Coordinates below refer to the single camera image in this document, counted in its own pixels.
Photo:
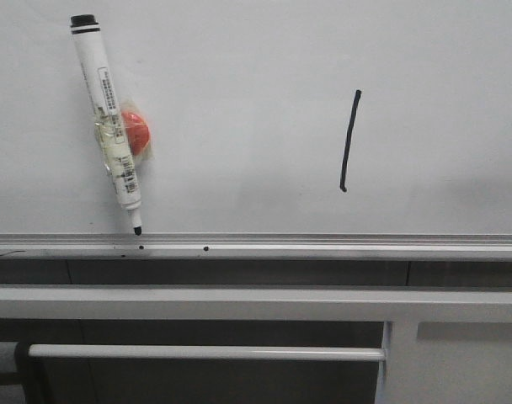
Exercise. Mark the red round magnet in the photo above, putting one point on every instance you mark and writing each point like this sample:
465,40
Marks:
137,130

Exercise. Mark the white whiteboard marker pen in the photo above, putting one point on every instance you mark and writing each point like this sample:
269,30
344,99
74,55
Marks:
109,125

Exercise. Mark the black marker stroke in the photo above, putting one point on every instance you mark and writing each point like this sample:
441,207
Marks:
348,140

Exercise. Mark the white horizontal stand rod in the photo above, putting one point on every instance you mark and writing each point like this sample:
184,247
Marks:
205,352

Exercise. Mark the aluminium whiteboard tray rail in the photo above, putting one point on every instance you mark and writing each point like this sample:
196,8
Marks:
259,246

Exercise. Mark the white metal stand frame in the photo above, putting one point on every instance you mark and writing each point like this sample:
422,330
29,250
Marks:
441,346

